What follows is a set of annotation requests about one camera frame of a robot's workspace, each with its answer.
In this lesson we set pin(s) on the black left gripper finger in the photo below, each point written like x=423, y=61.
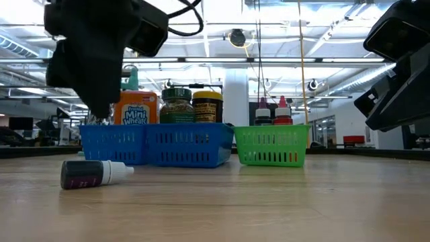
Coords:
x=60, y=64
x=100, y=90

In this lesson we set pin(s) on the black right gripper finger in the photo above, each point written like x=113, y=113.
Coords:
x=376, y=97
x=403, y=114

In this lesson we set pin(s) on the orange Mini Wheats cereal box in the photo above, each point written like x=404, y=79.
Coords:
x=136, y=107

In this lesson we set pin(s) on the blue plastic basket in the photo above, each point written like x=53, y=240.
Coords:
x=191, y=144
x=111, y=144

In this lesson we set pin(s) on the green lid spice jar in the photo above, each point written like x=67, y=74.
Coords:
x=177, y=107

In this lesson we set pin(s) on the dark purple dropper bottle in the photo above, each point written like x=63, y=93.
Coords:
x=80, y=174

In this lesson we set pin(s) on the red squeeze bottle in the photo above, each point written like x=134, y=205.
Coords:
x=283, y=116

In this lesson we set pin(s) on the yellow lid dark jar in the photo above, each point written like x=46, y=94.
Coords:
x=207, y=109

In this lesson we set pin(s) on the purple tip squeeze bottle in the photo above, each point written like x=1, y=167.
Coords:
x=262, y=116

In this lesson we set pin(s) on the green plastic basket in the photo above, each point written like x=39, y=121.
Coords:
x=268, y=144

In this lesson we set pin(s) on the black computer monitor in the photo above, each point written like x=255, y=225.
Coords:
x=420, y=138

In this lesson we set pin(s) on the red stool seat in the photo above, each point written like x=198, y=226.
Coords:
x=354, y=139

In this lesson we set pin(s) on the small black background monitor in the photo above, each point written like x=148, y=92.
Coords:
x=21, y=123

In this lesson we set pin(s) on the black stand with boom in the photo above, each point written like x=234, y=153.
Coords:
x=198, y=85

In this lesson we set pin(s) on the white building column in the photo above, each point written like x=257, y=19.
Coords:
x=236, y=97

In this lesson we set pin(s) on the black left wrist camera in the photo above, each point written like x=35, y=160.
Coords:
x=149, y=30

